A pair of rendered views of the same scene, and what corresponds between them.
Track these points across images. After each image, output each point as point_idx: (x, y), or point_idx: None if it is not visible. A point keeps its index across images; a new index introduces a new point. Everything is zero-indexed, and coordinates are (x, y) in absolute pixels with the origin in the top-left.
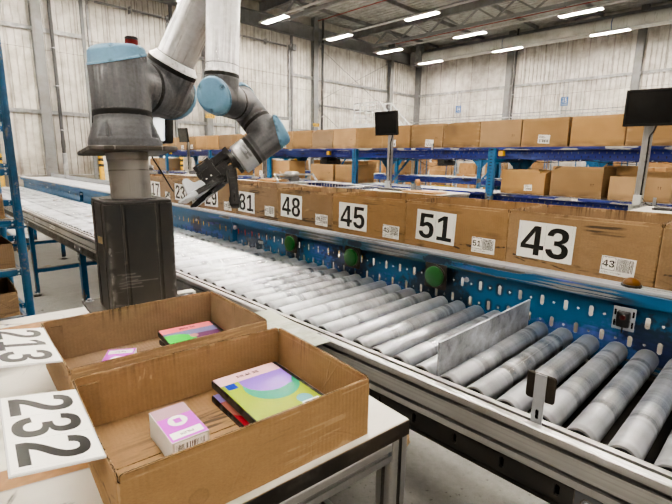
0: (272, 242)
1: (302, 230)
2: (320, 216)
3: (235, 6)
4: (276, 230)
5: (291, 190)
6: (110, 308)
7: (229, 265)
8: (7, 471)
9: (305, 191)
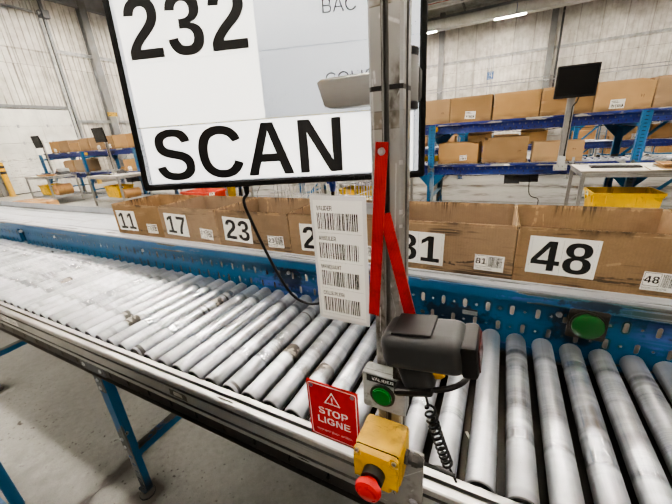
0: (506, 314)
1: (633, 306)
2: (661, 276)
3: None
4: (540, 302)
5: (567, 230)
6: None
7: (601, 436)
8: None
9: (617, 233)
